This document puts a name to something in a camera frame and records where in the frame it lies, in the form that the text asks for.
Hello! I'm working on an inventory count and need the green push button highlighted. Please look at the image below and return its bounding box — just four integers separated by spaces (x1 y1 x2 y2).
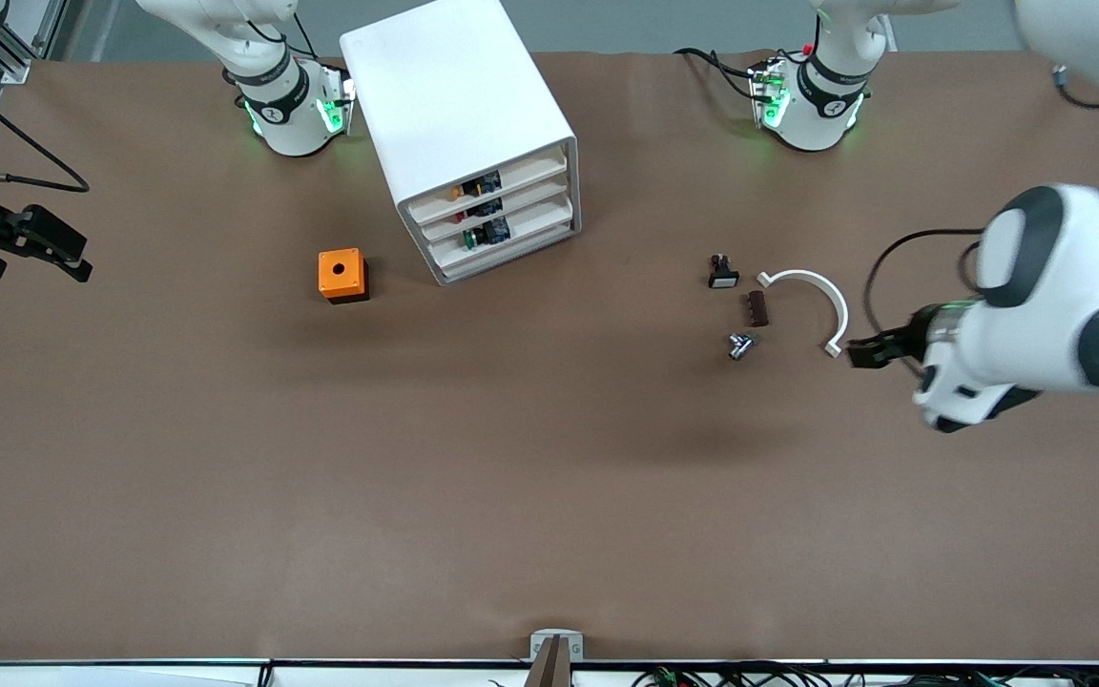
460 218 510 252

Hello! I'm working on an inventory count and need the orange box with hole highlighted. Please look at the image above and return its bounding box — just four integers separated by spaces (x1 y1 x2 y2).
318 248 370 305

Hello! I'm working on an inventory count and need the white table edge rail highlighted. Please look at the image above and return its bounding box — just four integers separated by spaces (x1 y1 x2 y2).
0 658 1099 687

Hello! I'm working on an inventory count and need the black cable bundle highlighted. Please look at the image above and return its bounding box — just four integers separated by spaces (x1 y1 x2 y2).
631 663 1099 687

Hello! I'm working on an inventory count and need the white curved bracket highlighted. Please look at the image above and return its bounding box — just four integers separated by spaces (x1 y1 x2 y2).
757 269 850 359

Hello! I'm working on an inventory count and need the grey metal bracket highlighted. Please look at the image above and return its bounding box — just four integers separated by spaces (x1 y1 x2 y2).
529 629 585 663

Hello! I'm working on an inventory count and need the white drawer cabinet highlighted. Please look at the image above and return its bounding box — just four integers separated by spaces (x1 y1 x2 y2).
340 0 582 287

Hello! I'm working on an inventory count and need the black cable grey connector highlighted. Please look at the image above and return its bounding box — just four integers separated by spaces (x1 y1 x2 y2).
1050 62 1099 192

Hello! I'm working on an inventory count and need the black base cable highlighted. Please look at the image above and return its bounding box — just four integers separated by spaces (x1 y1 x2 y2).
674 46 762 104

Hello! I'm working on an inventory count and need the brown wedge stick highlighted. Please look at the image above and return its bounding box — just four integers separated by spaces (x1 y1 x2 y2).
523 636 573 687

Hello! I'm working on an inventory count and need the aluminium frame profile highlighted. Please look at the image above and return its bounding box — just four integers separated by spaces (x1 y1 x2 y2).
0 0 69 85

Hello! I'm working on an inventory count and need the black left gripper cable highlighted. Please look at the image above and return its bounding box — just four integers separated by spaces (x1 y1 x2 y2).
861 227 987 364

